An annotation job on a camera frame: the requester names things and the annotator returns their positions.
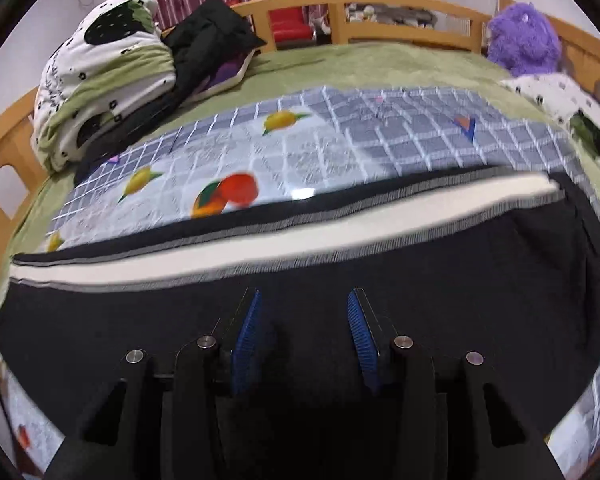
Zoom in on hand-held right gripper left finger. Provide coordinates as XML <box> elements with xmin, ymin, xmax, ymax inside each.
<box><xmin>77</xmin><ymin>287</ymin><xmax>266</xmax><ymax>461</ymax></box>

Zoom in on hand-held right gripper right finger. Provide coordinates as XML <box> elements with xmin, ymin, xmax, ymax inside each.
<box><xmin>347</xmin><ymin>287</ymin><xmax>528</xmax><ymax>461</ymax></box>

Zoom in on black pants with white waistband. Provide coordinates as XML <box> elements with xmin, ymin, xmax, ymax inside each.
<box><xmin>0</xmin><ymin>165</ymin><xmax>600</xmax><ymax>441</ymax></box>

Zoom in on fruit printed plastic tablecloth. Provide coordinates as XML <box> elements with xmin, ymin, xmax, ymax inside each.
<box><xmin>0</xmin><ymin>85</ymin><xmax>600</xmax><ymax>466</ymax></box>

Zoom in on grey checked cloth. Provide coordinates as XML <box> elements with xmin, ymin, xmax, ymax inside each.
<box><xmin>55</xmin><ymin>85</ymin><xmax>588</xmax><ymax>221</ymax></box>

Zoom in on purple cloth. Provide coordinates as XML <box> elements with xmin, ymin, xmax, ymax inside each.
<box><xmin>192</xmin><ymin>52</ymin><xmax>256</xmax><ymax>101</ymax></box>

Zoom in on green blanket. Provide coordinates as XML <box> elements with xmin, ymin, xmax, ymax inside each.
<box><xmin>0</xmin><ymin>42</ymin><xmax>600</xmax><ymax>311</ymax></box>

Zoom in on black jacket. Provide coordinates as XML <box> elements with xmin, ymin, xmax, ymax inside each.
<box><xmin>75</xmin><ymin>0</ymin><xmax>267</xmax><ymax>186</ymax></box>

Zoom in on white flower printed quilt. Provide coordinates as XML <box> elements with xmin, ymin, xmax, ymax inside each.
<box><xmin>32</xmin><ymin>0</ymin><xmax>176</xmax><ymax>171</ymax></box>

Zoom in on white flower printed pillow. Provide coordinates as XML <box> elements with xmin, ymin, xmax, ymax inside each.
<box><xmin>500</xmin><ymin>72</ymin><xmax>600</xmax><ymax>161</ymax></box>

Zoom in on pile of household clutter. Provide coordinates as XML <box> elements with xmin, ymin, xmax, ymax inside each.
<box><xmin>345</xmin><ymin>0</ymin><xmax>473</xmax><ymax>31</ymax></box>

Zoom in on purple plush toy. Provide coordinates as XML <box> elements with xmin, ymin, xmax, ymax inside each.
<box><xmin>486</xmin><ymin>2</ymin><xmax>563</xmax><ymax>78</ymax></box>

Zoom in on wooden bed frame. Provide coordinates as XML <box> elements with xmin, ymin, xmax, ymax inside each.
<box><xmin>0</xmin><ymin>0</ymin><xmax>600</xmax><ymax>261</ymax></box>

